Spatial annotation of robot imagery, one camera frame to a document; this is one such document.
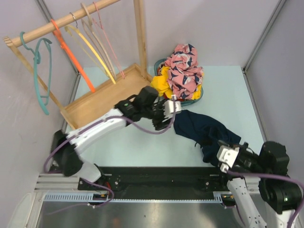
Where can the teal laundry basket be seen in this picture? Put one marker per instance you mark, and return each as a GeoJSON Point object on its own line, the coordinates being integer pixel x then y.
{"type": "Point", "coordinates": [157, 70]}

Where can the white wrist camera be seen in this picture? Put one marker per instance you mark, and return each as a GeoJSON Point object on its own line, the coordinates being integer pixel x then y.
{"type": "Point", "coordinates": [172, 106]}
{"type": "Point", "coordinates": [227, 155]}

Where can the pink wire hanger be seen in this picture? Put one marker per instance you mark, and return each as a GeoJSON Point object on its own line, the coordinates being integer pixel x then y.
{"type": "Point", "coordinates": [103, 35]}

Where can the beige wooden hanger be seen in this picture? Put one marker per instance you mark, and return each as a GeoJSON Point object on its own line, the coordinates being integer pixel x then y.
{"type": "Point", "coordinates": [88, 28]}

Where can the wooden clothes rack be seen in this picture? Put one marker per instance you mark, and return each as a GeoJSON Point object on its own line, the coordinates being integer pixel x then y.
{"type": "Point", "coordinates": [93, 105]}

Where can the grey slotted cable duct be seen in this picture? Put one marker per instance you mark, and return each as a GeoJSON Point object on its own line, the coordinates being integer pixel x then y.
{"type": "Point", "coordinates": [99, 197]}

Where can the orange hanger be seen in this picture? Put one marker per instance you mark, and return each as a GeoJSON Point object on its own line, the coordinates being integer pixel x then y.
{"type": "Point", "coordinates": [71, 56]}

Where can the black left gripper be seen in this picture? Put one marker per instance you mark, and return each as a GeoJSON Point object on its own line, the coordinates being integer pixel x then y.
{"type": "Point", "coordinates": [158, 125]}

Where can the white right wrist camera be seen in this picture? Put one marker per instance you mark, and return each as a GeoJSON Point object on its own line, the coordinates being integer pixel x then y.
{"type": "Point", "coordinates": [227, 155]}

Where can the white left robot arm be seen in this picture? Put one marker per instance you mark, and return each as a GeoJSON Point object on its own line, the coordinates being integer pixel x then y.
{"type": "Point", "coordinates": [144, 111]}

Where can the yellow garment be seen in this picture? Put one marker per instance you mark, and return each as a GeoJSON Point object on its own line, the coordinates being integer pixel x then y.
{"type": "Point", "coordinates": [161, 83]}

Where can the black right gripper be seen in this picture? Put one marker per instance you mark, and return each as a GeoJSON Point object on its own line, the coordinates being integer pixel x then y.
{"type": "Point", "coordinates": [243, 145]}

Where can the navy blue shorts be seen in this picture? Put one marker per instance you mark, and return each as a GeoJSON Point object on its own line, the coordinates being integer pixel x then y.
{"type": "Point", "coordinates": [205, 131]}

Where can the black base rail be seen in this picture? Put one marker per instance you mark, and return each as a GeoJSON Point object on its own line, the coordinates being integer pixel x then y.
{"type": "Point", "coordinates": [163, 183]}

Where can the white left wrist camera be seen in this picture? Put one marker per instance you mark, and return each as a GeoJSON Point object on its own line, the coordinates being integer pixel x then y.
{"type": "Point", "coordinates": [172, 106]}

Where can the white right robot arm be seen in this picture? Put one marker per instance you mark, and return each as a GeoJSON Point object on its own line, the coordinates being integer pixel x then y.
{"type": "Point", "coordinates": [282, 195]}

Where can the pink patterned garment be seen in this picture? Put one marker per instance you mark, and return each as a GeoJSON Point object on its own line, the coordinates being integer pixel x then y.
{"type": "Point", "coordinates": [184, 56]}

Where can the yellow hanger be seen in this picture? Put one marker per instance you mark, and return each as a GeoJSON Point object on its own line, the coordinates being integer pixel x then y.
{"type": "Point", "coordinates": [88, 47]}

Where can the teal hanger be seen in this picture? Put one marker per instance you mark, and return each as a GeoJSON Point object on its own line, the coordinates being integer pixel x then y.
{"type": "Point", "coordinates": [42, 97]}

